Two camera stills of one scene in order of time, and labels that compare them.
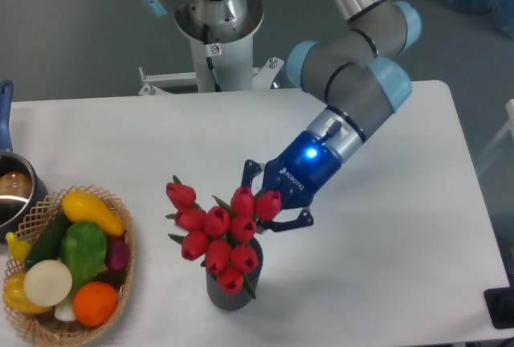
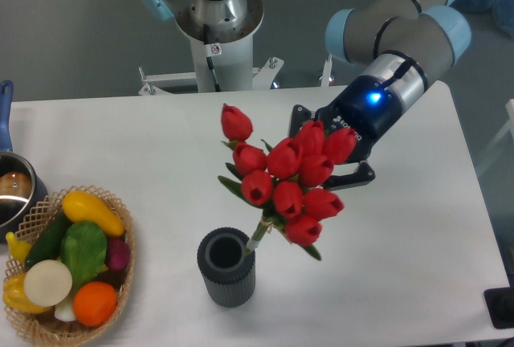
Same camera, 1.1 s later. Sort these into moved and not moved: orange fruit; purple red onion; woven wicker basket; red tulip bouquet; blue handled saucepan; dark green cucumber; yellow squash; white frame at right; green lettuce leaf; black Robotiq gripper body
Moved: black Robotiq gripper body; red tulip bouquet
Not moved: purple red onion; woven wicker basket; white frame at right; green lettuce leaf; orange fruit; yellow squash; dark green cucumber; blue handled saucepan
